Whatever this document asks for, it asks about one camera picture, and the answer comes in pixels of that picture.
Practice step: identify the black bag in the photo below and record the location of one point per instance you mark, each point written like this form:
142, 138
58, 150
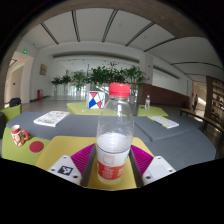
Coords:
15, 101

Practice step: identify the person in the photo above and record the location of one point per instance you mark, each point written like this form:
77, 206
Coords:
195, 101

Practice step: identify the red fire extinguisher cabinet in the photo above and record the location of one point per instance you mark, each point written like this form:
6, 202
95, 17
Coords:
39, 94

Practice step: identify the red blue white cube box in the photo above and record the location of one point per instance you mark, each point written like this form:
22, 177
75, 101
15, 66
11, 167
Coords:
95, 100

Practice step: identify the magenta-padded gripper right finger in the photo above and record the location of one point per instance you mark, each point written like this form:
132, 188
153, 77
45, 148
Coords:
156, 168

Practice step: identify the framed wall picture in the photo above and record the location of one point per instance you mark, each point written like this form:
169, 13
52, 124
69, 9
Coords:
43, 69

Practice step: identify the row of potted green plants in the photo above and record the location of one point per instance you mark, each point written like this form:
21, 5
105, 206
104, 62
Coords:
103, 75

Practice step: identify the clear red-capped water bottle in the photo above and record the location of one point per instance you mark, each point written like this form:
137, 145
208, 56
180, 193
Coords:
113, 146

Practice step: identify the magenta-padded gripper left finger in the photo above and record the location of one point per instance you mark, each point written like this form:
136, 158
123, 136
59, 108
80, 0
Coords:
65, 168

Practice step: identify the wooden shelf unit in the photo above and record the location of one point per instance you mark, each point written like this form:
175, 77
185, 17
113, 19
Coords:
216, 100

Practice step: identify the small clear water bottle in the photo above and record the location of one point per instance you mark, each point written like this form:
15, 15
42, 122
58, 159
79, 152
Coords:
147, 104

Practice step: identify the red and white mug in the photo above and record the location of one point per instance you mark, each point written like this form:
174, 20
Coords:
17, 136

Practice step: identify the flat round red coaster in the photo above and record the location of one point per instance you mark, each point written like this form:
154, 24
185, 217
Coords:
36, 146

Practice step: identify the open white magazine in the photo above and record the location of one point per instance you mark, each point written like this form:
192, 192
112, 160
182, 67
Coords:
51, 118

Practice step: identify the green exit sign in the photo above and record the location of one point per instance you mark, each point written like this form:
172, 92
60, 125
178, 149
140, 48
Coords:
25, 51

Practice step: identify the green armchair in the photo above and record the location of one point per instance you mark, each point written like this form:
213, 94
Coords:
10, 112

